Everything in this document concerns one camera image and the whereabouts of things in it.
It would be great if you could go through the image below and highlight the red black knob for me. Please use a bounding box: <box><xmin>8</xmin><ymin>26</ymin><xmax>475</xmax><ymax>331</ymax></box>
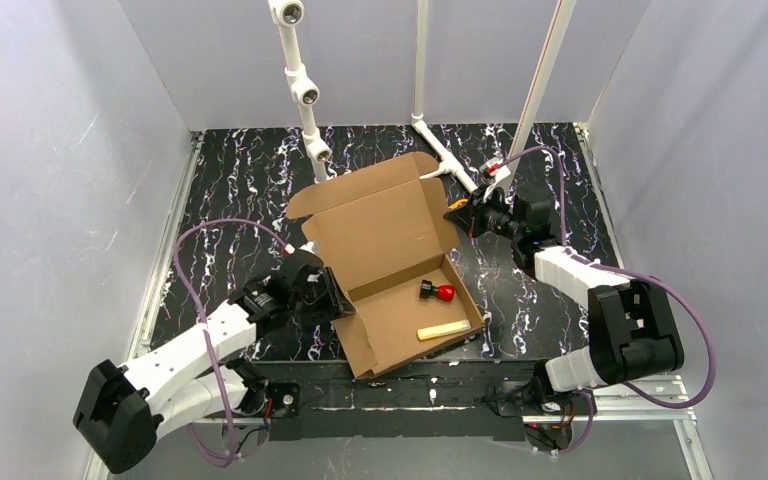
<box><xmin>419</xmin><ymin>279</ymin><xmax>456</xmax><ymax>303</ymax></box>

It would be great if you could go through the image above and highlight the white PVC pipe frame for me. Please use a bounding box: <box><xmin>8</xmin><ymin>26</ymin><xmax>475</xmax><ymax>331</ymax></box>
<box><xmin>268</xmin><ymin>1</ymin><xmax>577</xmax><ymax>192</ymax></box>

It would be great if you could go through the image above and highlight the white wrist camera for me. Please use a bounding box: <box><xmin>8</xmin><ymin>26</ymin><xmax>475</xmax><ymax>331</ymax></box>
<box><xmin>283</xmin><ymin>241</ymin><xmax>319</xmax><ymax>257</ymax></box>
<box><xmin>479</xmin><ymin>157</ymin><xmax>511</xmax><ymax>203</ymax></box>

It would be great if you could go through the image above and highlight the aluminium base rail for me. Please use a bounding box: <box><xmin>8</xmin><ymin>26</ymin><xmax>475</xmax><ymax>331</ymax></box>
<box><xmin>82</xmin><ymin>132</ymin><xmax>713</xmax><ymax>480</ymax></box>

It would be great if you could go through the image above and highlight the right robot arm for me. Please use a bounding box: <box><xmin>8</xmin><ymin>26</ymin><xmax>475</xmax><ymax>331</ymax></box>
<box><xmin>444</xmin><ymin>187</ymin><xmax>685</xmax><ymax>408</ymax></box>

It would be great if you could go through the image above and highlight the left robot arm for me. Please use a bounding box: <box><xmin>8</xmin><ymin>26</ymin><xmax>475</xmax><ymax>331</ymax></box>
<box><xmin>72</xmin><ymin>249</ymin><xmax>356</xmax><ymax>474</ymax></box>

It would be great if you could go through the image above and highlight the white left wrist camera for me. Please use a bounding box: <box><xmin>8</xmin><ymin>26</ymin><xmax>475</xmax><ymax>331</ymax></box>
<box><xmin>283</xmin><ymin>241</ymin><xmax>319</xmax><ymax>257</ymax></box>

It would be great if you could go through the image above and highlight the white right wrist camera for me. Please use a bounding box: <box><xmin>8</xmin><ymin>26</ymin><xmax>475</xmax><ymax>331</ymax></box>
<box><xmin>479</xmin><ymin>157</ymin><xmax>511</xmax><ymax>203</ymax></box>

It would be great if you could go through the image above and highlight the yellow rectangular block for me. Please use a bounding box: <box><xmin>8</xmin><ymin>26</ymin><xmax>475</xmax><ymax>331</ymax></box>
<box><xmin>416</xmin><ymin>319</ymin><xmax>472</xmax><ymax>341</ymax></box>

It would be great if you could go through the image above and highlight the brown cardboard box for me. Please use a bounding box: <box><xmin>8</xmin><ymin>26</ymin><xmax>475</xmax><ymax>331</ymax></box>
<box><xmin>285</xmin><ymin>152</ymin><xmax>485</xmax><ymax>379</ymax></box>

